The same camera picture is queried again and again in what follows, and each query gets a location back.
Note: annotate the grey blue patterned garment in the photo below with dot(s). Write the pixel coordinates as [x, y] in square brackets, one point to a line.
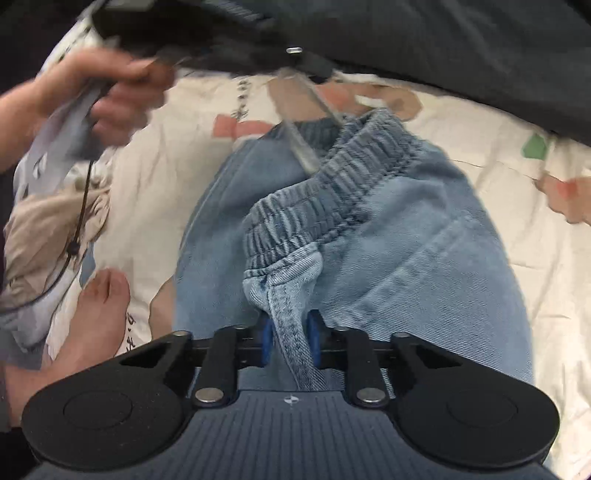
[64, 140]

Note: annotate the cream cartoon print bedsheet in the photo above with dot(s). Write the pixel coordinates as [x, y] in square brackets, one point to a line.
[448, 417]

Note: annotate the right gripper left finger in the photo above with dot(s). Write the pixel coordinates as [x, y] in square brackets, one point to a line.
[220, 358]

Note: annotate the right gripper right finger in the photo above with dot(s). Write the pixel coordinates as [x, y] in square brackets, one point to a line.
[351, 352]

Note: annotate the light blue denim jeans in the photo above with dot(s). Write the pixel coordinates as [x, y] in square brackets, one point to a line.
[388, 235]

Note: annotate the person's bare foot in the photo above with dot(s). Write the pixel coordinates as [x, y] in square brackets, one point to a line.
[95, 334]

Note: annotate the clear plastic clothes hanger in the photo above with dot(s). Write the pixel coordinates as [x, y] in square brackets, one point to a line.
[299, 99]

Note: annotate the person's left hand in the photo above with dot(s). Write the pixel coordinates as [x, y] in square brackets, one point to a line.
[128, 90]

